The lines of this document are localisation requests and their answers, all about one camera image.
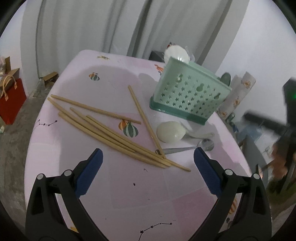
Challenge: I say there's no metal spoon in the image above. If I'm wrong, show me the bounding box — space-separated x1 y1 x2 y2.
163 138 214 155

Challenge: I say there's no wooden chopstick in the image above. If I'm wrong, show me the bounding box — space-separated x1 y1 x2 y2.
51 94 142 125
86 115 191 172
58 112 166 169
70 107 171 167
47 97 166 168
128 85 166 159

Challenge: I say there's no cream plastic ladle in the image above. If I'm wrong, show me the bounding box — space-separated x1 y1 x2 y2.
157 121 215 143

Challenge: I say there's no green can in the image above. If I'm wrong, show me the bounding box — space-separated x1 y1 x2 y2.
225 113 235 124

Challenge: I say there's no floral wallpaper roll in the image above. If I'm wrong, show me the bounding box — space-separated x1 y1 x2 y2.
217 72 256 120

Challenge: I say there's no dark green spoon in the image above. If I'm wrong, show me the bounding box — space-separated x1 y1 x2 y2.
220 72 231 86

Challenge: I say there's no green plastic utensil holder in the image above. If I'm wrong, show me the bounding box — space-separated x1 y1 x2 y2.
149 58 232 125

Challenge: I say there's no red gift bag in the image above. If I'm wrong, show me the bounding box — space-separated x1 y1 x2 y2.
1 74 27 125

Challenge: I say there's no cardboard box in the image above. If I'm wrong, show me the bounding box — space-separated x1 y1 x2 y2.
42 71 59 87

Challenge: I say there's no white scalloped ladle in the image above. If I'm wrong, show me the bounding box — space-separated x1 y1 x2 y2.
164 45 190 63

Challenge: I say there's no grey curtain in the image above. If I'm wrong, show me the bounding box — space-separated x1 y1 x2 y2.
20 0 250 79

